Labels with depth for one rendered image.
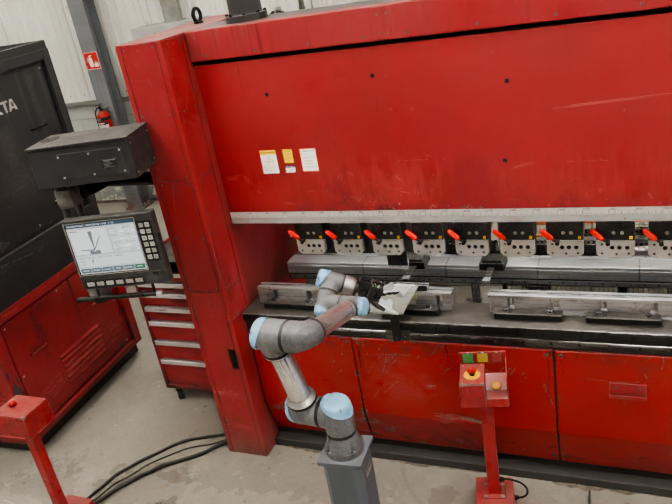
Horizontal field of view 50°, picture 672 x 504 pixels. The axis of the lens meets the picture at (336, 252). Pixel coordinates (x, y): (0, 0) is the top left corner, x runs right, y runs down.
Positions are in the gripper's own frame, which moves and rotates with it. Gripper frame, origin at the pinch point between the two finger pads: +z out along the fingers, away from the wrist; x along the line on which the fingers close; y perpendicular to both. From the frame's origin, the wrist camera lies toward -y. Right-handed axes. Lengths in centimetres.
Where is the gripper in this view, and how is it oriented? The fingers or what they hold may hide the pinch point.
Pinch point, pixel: (399, 304)
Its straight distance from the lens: 294.1
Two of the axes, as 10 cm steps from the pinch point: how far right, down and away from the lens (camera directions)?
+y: 2.7, -7.9, -5.5
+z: 9.6, 2.8, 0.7
